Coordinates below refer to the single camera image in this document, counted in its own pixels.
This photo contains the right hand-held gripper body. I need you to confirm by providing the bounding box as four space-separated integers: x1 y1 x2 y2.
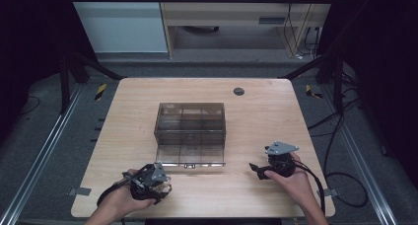
264 140 300 179

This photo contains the yellow handled tool right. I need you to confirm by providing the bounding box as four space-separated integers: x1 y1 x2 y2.
305 84 324 100

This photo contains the person's right hand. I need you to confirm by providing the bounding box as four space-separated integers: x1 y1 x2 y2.
263 151 315 208

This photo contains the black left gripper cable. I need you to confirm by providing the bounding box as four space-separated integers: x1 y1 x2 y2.
96 179 132 208

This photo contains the white cabinet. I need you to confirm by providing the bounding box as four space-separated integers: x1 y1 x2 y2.
66 0 169 54

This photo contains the black hanging cable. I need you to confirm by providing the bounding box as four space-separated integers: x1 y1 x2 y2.
283 0 300 57

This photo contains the beaded necklace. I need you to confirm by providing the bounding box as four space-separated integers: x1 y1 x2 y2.
154 183 173 195

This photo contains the yellow handled tool left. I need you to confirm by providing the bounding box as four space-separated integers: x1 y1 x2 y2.
94 83 108 102

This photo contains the yellow handled tool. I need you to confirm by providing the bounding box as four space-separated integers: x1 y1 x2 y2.
94 83 108 102
305 84 324 100

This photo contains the black curtain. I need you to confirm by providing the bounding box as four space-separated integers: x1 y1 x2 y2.
316 0 418 179
0 0 98 142

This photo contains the smoky transparent drawer box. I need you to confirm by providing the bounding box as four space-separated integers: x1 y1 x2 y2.
153 102 227 146

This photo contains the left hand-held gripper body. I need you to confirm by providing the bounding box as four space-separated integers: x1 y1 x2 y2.
122 162 171 202

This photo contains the black diagonal frame strut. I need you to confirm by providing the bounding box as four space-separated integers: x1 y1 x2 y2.
69 50 125 81
278 53 331 81

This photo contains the aluminium floor rail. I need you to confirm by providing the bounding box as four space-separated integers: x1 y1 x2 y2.
0 83 85 225
318 85 400 225

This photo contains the black looped floor cable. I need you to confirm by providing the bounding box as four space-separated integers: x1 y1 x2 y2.
322 112 370 209

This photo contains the grey tape strip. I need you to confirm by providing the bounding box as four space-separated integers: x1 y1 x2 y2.
317 187 340 198
67 187 92 197

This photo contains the thin black floor cable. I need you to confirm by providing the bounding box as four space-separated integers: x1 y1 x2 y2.
18 95 41 116

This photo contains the person's left hand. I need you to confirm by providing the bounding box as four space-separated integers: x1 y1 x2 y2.
98 168 158 219

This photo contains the black metal frame post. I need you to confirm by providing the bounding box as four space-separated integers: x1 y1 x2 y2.
332 55 345 115

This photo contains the light wooden desk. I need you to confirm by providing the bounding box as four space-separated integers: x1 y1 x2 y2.
157 0 339 59

